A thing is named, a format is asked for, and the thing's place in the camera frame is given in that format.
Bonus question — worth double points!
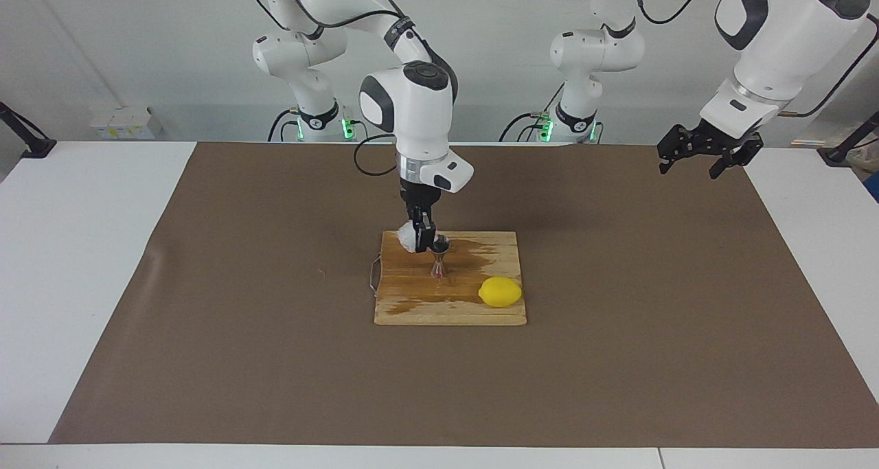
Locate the wooden cutting board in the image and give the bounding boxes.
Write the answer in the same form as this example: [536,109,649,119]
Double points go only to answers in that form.
[369,231,528,327]

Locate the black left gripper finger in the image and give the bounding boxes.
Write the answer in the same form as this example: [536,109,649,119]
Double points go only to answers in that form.
[657,126,694,176]
[709,135,765,181]

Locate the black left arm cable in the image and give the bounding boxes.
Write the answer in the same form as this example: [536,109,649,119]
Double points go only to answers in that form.
[632,0,879,118]

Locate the black base cables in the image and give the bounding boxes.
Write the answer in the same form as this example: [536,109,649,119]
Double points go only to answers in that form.
[499,84,565,142]
[268,108,303,142]

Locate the clear plastic bag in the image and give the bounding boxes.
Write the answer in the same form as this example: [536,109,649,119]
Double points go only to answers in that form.
[846,145,879,174]

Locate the steel double jigger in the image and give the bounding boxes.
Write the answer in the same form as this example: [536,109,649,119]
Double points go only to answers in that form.
[429,236,452,278]

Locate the black left base cables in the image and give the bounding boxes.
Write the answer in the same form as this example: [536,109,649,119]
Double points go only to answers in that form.
[499,84,565,142]

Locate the white box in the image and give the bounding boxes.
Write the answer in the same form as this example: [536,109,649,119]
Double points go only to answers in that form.
[89,107,163,140]

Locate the black right base cables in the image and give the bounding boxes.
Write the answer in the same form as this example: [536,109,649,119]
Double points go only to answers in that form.
[268,108,303,142]

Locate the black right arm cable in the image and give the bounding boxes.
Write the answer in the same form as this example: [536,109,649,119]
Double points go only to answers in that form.
[244,0,413,178]

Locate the black clamp stand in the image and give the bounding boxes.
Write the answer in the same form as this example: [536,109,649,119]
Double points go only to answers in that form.
[817,111,879,168]
[0,102,57,159]

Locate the brown table mat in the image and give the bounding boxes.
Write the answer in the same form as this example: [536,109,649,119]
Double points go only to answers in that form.
[48,143,879,449]

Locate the yellow lemon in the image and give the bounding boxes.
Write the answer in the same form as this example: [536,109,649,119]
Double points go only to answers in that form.
[478,276,523,308]

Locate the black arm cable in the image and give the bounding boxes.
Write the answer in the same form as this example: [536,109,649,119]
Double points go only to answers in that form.
[244,0,413,178]
[632,0,879,118]

